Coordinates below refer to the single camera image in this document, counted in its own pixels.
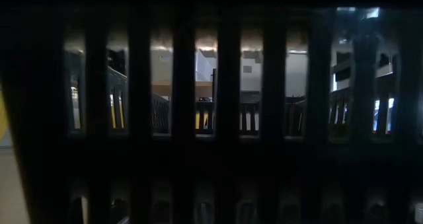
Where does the black shelf post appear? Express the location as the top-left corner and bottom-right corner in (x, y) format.
(211, 68), (217, 101)

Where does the yellow plastic basket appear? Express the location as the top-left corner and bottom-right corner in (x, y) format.
(0, 85), (126, 142)
(195, 112), (208, 130)

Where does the black plastic basket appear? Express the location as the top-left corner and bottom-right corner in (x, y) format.
(0, 0), (423, 224)

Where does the white plastic basket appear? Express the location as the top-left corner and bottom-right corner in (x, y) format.
(195, 48), (217, 83)

